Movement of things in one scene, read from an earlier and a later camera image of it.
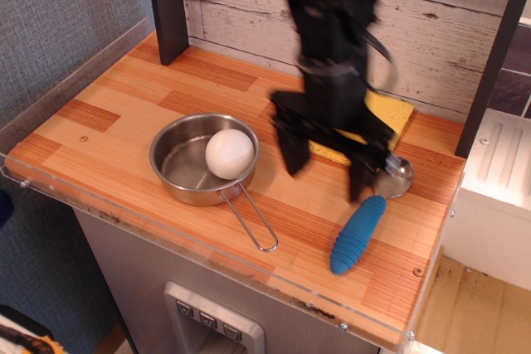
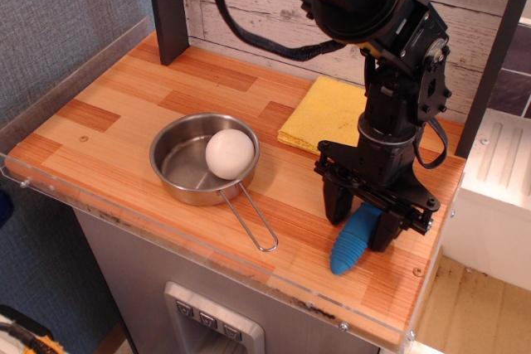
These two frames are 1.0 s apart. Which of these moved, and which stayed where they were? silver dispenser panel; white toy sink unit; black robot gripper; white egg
Moved: black robot gripper
Stayed: silver dispenser panel; white toy sink unit; white egg
